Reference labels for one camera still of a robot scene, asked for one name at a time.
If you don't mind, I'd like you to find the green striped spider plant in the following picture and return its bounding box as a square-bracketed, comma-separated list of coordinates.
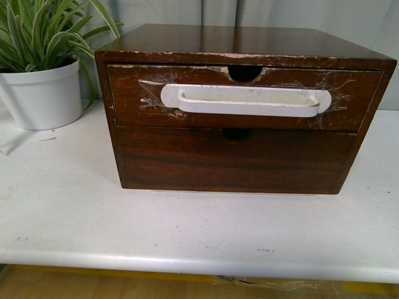
[0, 0, 125, 108]

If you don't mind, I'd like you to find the brown wooden drawer cabinet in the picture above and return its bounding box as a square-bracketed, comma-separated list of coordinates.
[95, 24, 397, 194]

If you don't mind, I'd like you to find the white plant pot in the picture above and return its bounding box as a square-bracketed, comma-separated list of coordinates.
[1, 59, 82, 130]

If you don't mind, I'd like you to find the white drawer handle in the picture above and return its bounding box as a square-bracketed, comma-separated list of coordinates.
[160, 83, 332, 118]

